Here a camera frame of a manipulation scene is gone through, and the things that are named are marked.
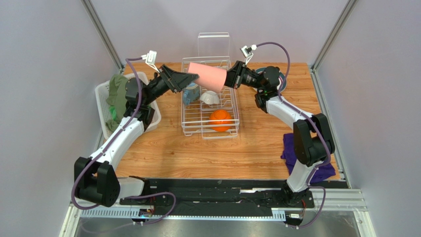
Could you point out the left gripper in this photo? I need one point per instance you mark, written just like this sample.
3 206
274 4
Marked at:
177 81

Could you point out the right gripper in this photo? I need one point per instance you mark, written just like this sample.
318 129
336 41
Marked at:
232 75

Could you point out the blue butterfly mug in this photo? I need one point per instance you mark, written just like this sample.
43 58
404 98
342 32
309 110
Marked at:
191 93

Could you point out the pink cup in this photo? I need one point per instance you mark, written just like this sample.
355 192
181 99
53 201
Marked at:
211 78

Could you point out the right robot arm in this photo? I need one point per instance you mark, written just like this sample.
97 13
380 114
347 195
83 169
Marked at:
313 141

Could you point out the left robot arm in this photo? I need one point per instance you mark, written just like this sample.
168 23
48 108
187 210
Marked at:
95 177

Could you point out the white flower-shaped bowl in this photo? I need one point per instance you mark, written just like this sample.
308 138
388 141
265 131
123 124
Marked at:
210 98

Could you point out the orange bowl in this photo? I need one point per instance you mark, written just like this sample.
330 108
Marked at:
220 120

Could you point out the green cloth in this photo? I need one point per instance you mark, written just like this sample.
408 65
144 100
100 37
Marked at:
116 101

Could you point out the white plastic basket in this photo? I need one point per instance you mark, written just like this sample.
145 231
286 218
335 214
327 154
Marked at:
102 93

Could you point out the purple cloth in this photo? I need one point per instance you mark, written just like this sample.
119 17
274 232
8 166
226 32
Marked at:
288 154

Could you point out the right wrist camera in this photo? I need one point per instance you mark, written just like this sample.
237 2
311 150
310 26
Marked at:
247 52

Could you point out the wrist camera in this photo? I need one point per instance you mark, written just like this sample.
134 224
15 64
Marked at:
247 52
150 59

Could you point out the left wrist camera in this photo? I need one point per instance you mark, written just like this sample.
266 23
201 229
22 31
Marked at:
150 59

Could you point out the white wire dish rack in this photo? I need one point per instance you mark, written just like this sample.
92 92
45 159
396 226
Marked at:
213 50

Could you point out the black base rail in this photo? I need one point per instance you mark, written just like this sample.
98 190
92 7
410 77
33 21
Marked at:
218 197

